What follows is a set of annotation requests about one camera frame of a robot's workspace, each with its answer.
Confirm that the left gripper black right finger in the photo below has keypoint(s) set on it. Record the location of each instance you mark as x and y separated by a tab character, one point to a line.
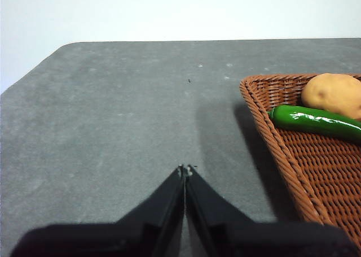
253	240

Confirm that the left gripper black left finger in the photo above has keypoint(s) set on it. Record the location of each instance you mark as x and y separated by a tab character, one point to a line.
127	237

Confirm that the brown wicker basket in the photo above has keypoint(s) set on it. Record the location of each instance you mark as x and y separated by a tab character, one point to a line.
324	169

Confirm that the green chili pepper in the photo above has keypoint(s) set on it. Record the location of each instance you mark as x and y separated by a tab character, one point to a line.
310	121

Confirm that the yellow-brown potato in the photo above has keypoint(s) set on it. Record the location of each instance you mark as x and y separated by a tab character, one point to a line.
332	96

